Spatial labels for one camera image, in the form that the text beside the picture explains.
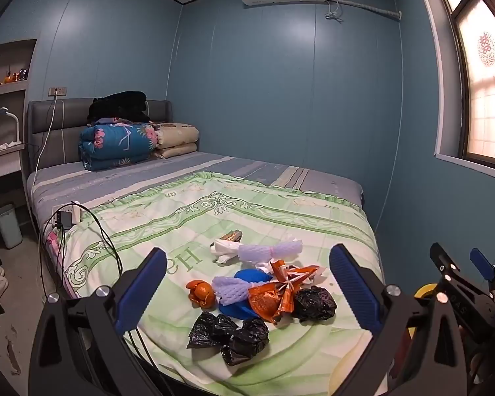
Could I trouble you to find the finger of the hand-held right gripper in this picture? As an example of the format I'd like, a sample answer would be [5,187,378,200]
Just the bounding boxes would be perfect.
[429,243,465,293]
[469,247,495,298]

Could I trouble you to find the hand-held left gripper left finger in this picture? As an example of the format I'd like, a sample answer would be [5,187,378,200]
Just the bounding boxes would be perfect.
[29,247,168,396]

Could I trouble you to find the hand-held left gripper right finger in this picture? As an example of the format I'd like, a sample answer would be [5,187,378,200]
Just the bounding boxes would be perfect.
[329,243,467,396]

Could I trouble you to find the black plastic bag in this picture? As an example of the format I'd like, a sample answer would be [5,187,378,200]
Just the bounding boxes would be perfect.
[220,317,271,367]
[291,285,338,323]
[186,311,236,349]

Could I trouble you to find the orange peel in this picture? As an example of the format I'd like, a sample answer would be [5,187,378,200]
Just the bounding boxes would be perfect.
[185,280,216,308]

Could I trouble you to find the orange foil wrapper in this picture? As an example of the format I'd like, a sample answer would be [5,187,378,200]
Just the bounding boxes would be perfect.
[270,260,326,287]
[247,280,302,324]

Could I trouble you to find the white foam fruit net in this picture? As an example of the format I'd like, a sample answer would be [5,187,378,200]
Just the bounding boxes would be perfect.
[212,274,269,307]
[238,238,304,262]

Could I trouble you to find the white tissue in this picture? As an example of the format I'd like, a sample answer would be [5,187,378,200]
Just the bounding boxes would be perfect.
[210,239,242,265]

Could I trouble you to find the blue plastic bowl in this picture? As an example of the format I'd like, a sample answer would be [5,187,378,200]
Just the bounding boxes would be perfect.
[218,268,273,320]

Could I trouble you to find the pink cloth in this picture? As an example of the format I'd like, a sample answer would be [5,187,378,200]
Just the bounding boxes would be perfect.
[45,231,64,252]

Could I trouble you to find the white power strip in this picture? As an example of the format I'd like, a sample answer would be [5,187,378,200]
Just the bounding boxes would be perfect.
[51,201,83,225]

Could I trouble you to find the green patterned blanket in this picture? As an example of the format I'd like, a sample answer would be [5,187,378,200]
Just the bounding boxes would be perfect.
[45,171,386,396]

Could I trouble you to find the brown framed window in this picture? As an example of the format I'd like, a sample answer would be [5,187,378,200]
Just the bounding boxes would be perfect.
[433,0,495,174]

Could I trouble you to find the small white waste bin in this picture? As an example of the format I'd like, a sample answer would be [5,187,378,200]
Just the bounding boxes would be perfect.
[0,203,23,249]

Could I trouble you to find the blue floral folded quilt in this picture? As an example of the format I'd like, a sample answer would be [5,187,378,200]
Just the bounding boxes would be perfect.
[78,121,159,172]

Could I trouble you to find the beige pillows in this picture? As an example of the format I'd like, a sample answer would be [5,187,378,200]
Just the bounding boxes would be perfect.
[150,121,200,160]

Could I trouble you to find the grey bed headboard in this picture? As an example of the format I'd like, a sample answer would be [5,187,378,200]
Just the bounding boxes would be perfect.
[27,98,174,172]

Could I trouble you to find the black clothing pile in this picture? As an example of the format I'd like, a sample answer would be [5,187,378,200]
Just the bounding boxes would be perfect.
[86,91,151,126]

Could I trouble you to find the white bedside desk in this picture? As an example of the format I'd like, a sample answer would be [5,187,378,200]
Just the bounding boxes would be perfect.
[0,142,27,182]

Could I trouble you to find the red paper cutting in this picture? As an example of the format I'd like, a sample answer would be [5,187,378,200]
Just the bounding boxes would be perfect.
[477,31,495,68]

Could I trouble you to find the white desk lamp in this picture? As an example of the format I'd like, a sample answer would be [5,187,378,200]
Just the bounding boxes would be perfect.
[0,106,21,146]

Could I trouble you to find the white wrapped air conditioner pipe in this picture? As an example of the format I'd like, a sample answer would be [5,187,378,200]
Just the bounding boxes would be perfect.
[328,0,403,21]

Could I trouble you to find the black power cable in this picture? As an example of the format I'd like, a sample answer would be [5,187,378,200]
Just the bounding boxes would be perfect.
[41,202,166,396]

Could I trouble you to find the white charging cable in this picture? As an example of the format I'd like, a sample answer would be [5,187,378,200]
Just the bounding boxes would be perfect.
[35,91,59,172]

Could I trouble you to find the white wall shelf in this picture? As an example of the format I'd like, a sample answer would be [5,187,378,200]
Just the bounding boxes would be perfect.
[0,39,38,100]

